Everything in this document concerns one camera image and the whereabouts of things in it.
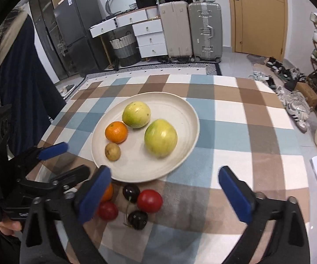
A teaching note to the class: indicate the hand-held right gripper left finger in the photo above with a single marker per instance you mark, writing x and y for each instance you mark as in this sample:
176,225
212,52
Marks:
94,195

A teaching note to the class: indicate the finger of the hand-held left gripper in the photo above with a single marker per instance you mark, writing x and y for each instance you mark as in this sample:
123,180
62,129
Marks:
70,174
52,151

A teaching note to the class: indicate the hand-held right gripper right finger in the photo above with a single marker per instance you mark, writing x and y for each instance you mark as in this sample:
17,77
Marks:
235,195

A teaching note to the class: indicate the orange mandarin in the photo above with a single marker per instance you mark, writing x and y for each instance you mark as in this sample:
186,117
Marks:
108,194
116,132

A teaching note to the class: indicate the small red cherry tomato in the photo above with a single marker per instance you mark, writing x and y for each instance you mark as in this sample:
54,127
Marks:
108,211

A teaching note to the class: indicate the dark red cherry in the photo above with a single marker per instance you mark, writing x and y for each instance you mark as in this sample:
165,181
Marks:
137,220
131,192

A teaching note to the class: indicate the large red cherry tomato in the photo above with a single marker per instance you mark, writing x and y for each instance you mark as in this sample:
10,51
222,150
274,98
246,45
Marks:
149,201

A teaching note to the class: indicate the cream round plate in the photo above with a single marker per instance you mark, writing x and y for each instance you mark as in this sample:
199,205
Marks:
174,115

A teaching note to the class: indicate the person's left hand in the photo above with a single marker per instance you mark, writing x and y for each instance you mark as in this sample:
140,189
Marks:
8,227

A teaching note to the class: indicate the small brown kiwi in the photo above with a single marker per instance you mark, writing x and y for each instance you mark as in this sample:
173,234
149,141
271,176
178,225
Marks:
112,151

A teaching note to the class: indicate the white slippers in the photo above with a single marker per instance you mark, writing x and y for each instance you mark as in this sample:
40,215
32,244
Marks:
66,89

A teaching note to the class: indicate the checked tablecloth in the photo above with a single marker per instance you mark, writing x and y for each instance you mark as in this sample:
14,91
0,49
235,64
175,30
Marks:
229,132

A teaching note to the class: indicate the navy hanging garment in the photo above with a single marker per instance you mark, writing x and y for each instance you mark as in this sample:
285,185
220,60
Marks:
21,88

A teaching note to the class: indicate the large yellow-green round fruit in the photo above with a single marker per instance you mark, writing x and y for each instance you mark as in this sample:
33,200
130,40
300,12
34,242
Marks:
160,139

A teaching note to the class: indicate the small yellow-green round fruit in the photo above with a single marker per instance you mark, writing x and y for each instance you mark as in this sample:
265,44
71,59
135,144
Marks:
136,114

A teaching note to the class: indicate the pile of shoes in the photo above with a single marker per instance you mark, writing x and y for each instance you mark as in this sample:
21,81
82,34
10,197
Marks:
293,101

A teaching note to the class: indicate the grey woven basket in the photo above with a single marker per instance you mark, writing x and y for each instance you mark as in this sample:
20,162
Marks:
124,49

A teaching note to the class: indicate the cardboard box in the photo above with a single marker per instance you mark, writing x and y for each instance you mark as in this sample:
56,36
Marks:
308,92

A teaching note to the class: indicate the dark glass-door cabinet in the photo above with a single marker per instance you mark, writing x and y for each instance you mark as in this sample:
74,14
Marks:
41,24

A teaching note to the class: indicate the dark grey refrigerator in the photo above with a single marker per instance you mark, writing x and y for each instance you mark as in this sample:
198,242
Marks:
76,19

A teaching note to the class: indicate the grey door mat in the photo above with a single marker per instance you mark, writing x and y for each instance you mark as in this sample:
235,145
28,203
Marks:
257,59

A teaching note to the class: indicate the white desk with drawers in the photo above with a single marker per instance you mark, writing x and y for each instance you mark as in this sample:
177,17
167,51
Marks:
150,37

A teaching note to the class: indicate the silver suitcase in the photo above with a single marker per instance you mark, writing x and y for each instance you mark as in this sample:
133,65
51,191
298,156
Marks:
205,30

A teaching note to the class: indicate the beige suitcase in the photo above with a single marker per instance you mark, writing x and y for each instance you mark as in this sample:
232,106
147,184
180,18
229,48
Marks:
174,30

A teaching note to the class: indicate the wooden door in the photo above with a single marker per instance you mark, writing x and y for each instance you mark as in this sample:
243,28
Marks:
260,19

